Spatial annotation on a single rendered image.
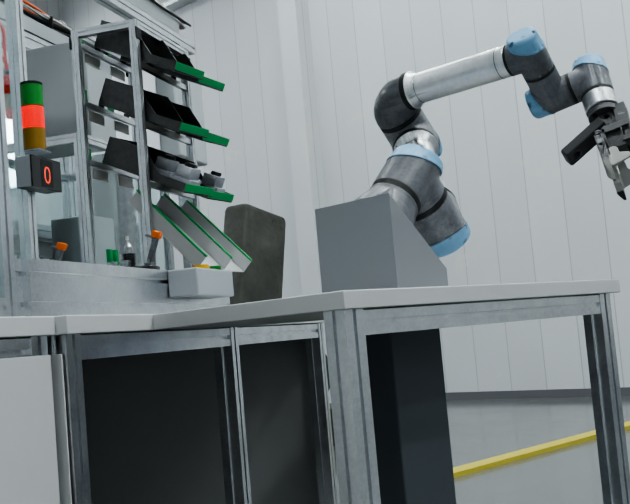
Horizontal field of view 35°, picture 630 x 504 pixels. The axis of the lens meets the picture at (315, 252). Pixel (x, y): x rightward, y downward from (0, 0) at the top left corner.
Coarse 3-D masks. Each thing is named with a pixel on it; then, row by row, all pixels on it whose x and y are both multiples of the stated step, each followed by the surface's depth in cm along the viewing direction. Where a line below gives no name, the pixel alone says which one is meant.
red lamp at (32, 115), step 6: (24, 108) 222; (30, 108) 222; (36, 108) 222; (42, 108) 224; (24, 114) 222; (30, 114) 222; (36, 114) 222; (42, 114) 224; (24, 120) 222; (30, 120) 222; (36, 120) 222; (42, 120) 223; (24, 126) 222; (30, 126) 222; (36, 126) 222; (42, 126) 223
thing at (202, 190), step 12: (108, 144) 267; (120, 144) 265; (132, 144) 263; (108, 156) 267; (120, 156) 265; (132, 156) 263; (156, 156) 275; (120, 168) 265; (132, 168) 263; (156, 168) 260; (156, 180) 259; (168, 180) 258; (192, 192) 259; (204, 192) 263
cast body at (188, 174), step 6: (186, 162) 260; (180, 168) 259; (186, 168) 258; (192, 168) 258; (174, 174) 260; (180, 174) 259; (186, 174) 258; (192, 174) 259; (198, 174) 261; (180, 180) 259; (186, 180) 258; (192, 180) 259
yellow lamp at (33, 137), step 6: (24, 132) 222; (30, 132) 221; (36, 132) 222; (42, 132) 223; (24, 138) 222; (30, 138) 221; (36, 138) 222; (42, 138) 223; (24, 144) 222; (30, 144) 221; (36, 144) 221; (42, 144) 222
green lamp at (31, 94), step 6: (24, 84) 222; (30, 84) 222; (36, 84) 223; (24, 90) 222; (30, 90) 222; (36, 90) 223; (42, 90) 225; (24, 96) 222; (30, 96) 222; (36, 96) 223; (42, 96) 224; (24, 102) 222; (30, 102) 222; (36, 102) 223; (42, 102) 224
